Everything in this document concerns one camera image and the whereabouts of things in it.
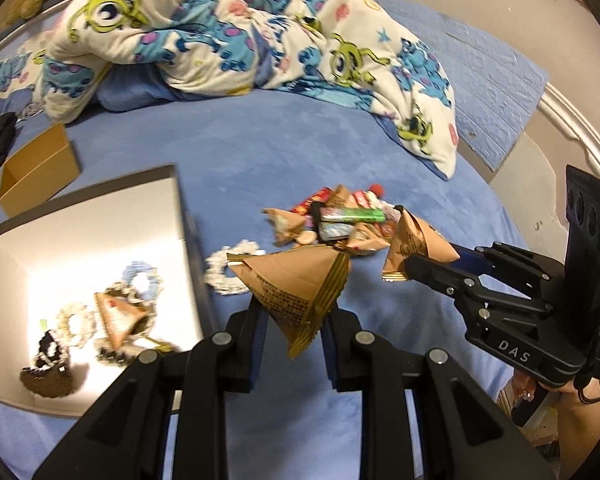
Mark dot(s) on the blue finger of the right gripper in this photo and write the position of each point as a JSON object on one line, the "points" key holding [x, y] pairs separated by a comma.
{"points": [[446, 278], [474, 261]]}

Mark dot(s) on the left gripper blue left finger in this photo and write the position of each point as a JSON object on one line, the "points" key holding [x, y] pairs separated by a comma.
{"points": [[247, 329]]}

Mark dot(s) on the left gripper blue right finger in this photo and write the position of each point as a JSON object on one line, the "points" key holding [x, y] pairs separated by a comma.
{"points": [[339, 346]]}

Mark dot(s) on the brown pyramid snack packet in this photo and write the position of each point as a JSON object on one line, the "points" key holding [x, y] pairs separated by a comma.
{"points": [[118, 317], [414, 236], [297, 287]]}

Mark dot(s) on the cream crochet scrunchie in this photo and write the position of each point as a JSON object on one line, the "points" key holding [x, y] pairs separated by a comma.
{"points": [[76, 326]]}

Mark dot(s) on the light blue crochet scrunchie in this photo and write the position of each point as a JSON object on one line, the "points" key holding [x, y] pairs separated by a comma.
{"points": [[143, 280]]}

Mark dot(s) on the person right hand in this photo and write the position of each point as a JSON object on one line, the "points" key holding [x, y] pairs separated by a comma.
{"points": [[568, 396]]}

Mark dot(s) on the white lace scrunchie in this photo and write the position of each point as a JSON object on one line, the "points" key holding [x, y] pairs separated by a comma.
{"points": [[219, 274]]}

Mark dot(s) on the green snack stick packet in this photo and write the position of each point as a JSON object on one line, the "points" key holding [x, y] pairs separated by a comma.
{"points": [[351, 215]]}

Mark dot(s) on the red candy packet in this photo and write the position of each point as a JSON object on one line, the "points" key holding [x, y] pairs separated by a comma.
{"points": [[321, 196]]}

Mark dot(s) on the dark open shoe box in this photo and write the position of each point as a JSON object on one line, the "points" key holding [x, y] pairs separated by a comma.
{"points": [[61, 254]]}

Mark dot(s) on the small brown cardboard box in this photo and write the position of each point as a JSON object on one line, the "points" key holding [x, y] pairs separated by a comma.
{"points": [[39, 170]]}

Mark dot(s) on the monster cartoon comforter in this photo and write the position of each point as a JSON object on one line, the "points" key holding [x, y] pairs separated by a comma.
{"points": [[345, 52]]}

